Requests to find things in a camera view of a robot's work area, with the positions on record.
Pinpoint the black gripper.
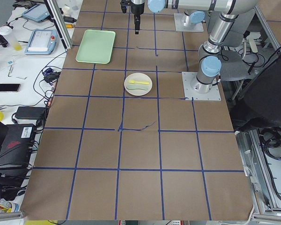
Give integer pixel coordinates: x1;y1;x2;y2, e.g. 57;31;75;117
120;0;145;35

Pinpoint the white round plate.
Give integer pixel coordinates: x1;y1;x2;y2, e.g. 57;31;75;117
124;73;153;96

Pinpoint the yellow plastic fork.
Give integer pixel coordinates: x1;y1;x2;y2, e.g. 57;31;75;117
128;80;150;85

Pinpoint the pale green plastic spoon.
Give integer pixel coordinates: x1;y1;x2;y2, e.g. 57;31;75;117
126;84;148;91

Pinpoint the light green plastic tray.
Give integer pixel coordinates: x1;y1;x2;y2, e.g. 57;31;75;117
75;30;116;64

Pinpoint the white paper cup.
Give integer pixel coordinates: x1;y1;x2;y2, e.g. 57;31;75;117
61;6;71;17

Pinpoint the far teach pendant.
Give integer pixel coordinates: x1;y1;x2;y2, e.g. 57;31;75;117
22;4;50;23

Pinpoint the teach pendant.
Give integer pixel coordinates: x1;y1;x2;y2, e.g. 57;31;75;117
22;4;50;23
24;30;58;55

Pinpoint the near teach pendant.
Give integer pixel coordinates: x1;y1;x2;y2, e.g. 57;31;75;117
24;30;58;55

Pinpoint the grey chair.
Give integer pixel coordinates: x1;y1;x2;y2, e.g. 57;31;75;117
207;9;255;82

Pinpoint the plastic cup with yellow drink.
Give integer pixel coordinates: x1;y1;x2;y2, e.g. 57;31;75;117
0;26;22;51

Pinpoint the black smartphone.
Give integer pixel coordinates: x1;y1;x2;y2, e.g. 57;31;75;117
0;83;21;92

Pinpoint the black power adapter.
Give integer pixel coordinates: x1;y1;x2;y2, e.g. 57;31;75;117
15;106;45;120

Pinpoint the black cloth cover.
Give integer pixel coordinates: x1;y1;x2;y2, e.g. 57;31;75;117
229;56;281;132

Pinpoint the black computer box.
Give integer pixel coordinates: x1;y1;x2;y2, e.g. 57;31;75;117
0;124;36;168

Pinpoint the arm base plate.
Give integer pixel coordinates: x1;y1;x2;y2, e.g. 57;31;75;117
182;72;221;101
174;11;205;32

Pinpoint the aluminium frame post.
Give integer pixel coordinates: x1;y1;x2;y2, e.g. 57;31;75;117
44;0;73;50

